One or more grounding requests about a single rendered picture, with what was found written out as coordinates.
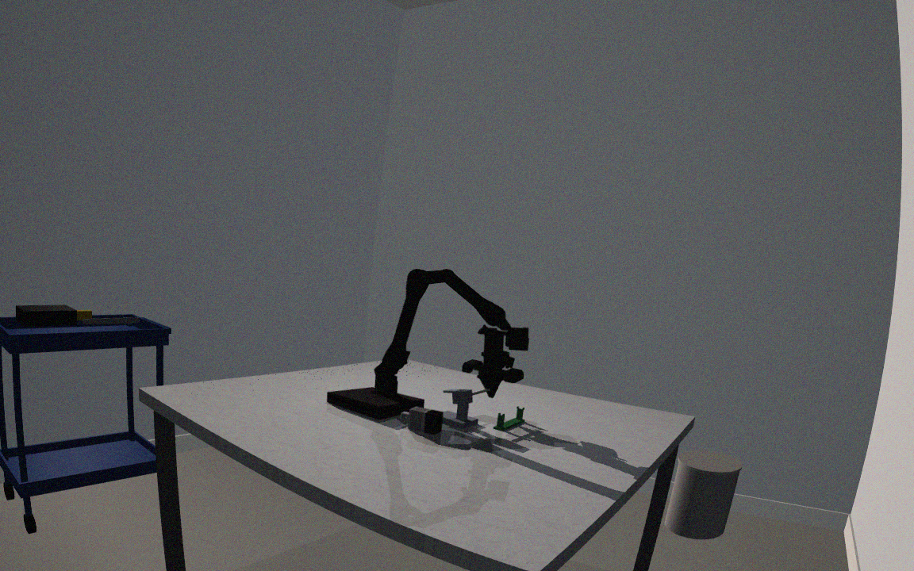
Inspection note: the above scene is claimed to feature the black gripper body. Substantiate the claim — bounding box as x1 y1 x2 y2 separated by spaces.
462 348 524 383

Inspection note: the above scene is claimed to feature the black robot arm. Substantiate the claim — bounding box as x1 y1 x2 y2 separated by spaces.
371 269 529 397

